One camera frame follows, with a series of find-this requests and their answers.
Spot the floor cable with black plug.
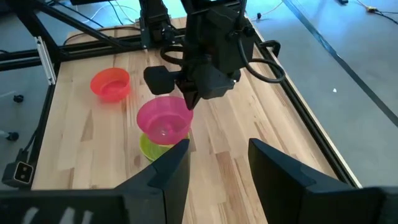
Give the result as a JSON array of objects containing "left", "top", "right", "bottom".
[{"left": 256, "top": 0, "right": 285, "bottom": 20}]

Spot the floor cable with yellow plug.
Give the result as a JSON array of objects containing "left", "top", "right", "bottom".
[{"left": 354, "top": 0, "right": 398, "bottom": 26}]

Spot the black frame post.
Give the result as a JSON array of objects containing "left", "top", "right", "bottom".
[{"left": 4, "top": 0, "right": 62, "bottom": 73}]

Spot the black frame rail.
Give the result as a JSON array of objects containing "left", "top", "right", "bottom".
[{"left": 0, "top": 32, "right": 187, "bottom": 73}]

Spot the silver metal bracket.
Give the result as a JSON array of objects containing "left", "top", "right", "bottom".
[{"left": 34, "top": 36, "right": 58, "bottom": 86}]

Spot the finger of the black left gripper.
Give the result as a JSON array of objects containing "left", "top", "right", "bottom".
[
  {"left": 143, "top": 65, "right": 188, "bottom": 96},
  {"left": 178, "top": 80, "right": 203, "bottom": 111}
]

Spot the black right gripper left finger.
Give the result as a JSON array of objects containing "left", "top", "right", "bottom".
[{"left": 114, "top": 138, "right": 191, "bottom": 224}]

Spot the black table-level camera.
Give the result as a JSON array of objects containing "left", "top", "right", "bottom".
[{"left": 1, "top": 161, "right": 35, "bottom": 189}]

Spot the orange plastic bowl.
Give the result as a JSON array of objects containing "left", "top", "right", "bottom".
[{"left": 90, "top": 67, "right": 131, "bottom": 103}]

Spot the pink plastic bowl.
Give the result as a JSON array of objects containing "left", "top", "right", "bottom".
[{"left": 136, "top": 95, "right": 195, "bottom": 146}]

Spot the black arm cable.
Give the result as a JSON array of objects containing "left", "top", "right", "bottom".
[
  {"left": 159, "top": 45, "right": 187, "bottom": 67},
  {"left": 238, "top": 29, "right": 286, "bottom": 84}
]

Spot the black diagonal frame strut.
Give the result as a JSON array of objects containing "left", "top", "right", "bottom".
[{"left": 30, "top": 0, "right": 141, "bottom": 49}]

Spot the black table edge rail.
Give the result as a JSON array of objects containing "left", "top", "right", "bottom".
[
  {"left": 29, "top": 60, "right": 62, "bottom": 191},
  {"left": 248, "top": 17, "right": 363, "bottom": 189}
]

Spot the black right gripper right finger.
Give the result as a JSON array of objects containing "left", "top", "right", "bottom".
[{"left": 248, "top": 138, "right": 387, "bottom": 224}]

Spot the green plastic bowl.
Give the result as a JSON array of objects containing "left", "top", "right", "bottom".
[{"left": 139, "top": 132, "right": 191, "bottom": 164}]

